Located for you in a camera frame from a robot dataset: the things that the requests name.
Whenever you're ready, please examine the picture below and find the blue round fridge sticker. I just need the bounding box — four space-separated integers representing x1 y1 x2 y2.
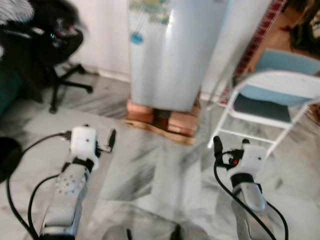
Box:
130 32 145 46

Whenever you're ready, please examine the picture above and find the green yellow fridge sticker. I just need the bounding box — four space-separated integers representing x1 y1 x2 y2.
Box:
128 0 172 27

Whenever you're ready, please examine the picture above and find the white folding chair blue seat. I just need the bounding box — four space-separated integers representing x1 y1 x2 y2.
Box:
207 49 320 157

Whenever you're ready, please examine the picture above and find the wooden base board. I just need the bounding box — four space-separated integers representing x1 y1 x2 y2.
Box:
125 117 196 146

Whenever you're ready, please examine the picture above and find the grey robot left leg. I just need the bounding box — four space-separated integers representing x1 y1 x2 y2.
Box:
101 224 135 240

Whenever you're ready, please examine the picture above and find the grey robot leg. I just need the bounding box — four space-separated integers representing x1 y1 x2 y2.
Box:
167 224 198 240
101 224 135 240

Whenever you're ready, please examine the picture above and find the grey robot right leg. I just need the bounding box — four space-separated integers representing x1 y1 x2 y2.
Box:
167 224 198 240

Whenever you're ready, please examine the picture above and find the black office chair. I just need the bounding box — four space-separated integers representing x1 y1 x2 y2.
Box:
0 0 94 114

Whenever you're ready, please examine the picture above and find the red brick patterned pillar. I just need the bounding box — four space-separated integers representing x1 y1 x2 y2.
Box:
234 0 287 77

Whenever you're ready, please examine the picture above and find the black white striped cloth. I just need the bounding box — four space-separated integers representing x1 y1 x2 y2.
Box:
0 0 37 26

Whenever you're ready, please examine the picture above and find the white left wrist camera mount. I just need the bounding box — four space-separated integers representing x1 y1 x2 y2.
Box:
70 126 99 159

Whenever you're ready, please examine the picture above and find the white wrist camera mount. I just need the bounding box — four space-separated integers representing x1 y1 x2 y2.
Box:
235 145 268 176
70 126 99 159

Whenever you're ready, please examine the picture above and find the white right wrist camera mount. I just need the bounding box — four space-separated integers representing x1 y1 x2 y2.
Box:
235 145 268 176

